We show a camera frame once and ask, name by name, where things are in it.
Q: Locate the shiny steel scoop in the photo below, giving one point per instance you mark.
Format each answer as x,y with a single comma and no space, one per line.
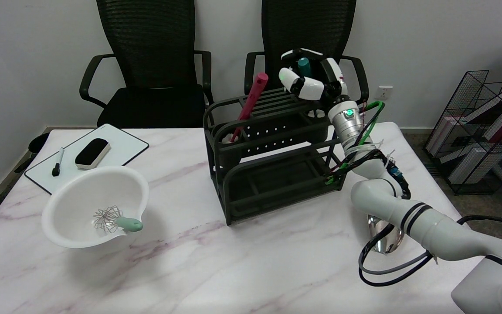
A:
379,240

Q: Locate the dark green dish rack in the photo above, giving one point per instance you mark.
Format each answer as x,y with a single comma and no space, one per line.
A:
273,144

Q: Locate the white wall socket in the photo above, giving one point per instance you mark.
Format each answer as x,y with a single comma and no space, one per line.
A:
384,92

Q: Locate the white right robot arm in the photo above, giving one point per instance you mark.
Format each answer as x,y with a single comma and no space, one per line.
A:
438,229

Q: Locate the black whiteboard eraser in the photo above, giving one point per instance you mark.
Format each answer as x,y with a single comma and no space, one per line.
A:
93,152

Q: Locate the pink bottle brush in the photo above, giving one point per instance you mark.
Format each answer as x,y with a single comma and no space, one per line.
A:
254,93

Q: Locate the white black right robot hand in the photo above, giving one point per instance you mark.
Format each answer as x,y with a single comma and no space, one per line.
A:
314,87

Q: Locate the black mesh office chair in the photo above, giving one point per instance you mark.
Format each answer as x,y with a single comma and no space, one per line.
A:
150,100
303,26

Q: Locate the small whiteboard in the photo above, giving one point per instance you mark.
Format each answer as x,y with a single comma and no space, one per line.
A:
120,148

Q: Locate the black marker pen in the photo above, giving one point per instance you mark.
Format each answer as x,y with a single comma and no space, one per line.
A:
57,165

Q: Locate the white mixing bowl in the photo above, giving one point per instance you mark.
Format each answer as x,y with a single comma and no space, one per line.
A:
76,205

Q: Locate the round black floor object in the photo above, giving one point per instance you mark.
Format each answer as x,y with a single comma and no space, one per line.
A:
37,143

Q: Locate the teal sponge bottle brush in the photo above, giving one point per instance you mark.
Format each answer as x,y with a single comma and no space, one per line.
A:
304,66

